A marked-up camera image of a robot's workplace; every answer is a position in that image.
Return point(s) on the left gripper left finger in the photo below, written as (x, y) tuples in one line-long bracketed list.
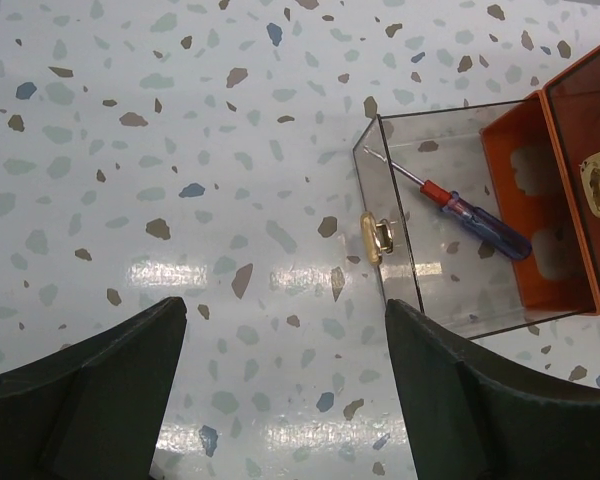
[(93, 410)]

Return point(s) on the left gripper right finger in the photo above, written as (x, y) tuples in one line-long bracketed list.
[(473, 414)]

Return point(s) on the blue red screwdriver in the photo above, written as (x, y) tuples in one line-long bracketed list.
[(473, 219)]

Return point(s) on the clear plastic drawer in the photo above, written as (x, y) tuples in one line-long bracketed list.
[(423, 256)]

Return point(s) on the orange drawer box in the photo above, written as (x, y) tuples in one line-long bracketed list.
[(534, 152)]

